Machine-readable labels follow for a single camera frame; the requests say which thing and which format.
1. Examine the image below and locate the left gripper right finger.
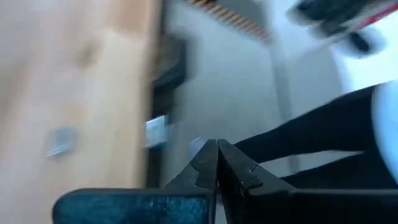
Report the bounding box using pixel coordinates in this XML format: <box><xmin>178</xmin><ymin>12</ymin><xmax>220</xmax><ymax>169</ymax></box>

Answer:
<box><xmin>217</xmin><ymin>138</ymin><xmax>398</xmax><ymax>224</ymax></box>

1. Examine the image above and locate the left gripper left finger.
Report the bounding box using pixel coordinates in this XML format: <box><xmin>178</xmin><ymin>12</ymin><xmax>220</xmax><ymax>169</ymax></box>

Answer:
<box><xmin>52</xmin><ymin>138</ymin><xmax>219</xmax><ymax>224</ymax></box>

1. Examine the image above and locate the black desk support bar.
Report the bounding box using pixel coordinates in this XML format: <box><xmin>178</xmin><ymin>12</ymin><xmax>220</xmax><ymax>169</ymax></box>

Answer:
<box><xmin>233</xmin><ymin>83</ymin><xmax>398</xmax><ymax>190</ymax></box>

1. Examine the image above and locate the silver metal bracket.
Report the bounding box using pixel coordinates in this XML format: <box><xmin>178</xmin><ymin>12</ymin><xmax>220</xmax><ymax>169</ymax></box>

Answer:
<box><xmin>145</xmin><ymin>114</ymin><xmax>171</xmax><ymax>149</ymax></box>

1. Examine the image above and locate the black aluminium rig frame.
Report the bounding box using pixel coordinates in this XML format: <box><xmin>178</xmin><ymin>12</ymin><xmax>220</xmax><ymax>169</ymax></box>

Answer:
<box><xmin>146</xmin><ymin>30</ymin><xmax>190</xmax><ymax>189</ymax></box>

